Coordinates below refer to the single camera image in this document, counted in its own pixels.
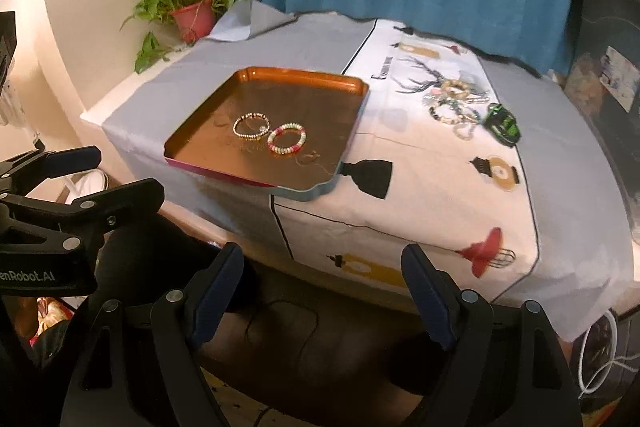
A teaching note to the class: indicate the dark storage container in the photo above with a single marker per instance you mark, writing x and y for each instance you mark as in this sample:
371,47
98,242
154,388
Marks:
605,147

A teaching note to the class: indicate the grey and white printed tablecloth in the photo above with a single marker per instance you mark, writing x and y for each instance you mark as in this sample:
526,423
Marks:
430,187

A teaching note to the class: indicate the potted green plant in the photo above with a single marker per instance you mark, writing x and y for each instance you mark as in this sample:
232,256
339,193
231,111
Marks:
192,14

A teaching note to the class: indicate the person's dark trousers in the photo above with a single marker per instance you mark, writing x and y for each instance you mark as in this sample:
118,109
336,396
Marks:
310,332

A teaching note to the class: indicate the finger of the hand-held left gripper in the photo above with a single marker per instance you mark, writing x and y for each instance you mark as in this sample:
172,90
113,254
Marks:
125,202
70,159

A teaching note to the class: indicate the black and green wristwatch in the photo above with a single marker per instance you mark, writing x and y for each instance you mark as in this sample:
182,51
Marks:
502,127

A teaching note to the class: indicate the copper metal tray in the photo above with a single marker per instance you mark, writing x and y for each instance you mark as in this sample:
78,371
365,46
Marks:
280,177

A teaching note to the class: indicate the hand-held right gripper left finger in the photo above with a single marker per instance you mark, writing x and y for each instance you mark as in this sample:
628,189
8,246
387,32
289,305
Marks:
216,294

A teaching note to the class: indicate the red patterned cloth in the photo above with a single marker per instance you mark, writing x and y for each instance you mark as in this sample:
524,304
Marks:
42,322

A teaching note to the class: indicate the white round plate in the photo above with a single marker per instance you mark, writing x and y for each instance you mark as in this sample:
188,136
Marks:
92,184

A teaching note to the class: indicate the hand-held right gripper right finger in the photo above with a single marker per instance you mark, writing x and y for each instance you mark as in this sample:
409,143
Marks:
424,299

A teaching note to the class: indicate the white and blue sticker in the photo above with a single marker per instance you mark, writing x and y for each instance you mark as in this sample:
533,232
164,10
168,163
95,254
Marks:
619,74

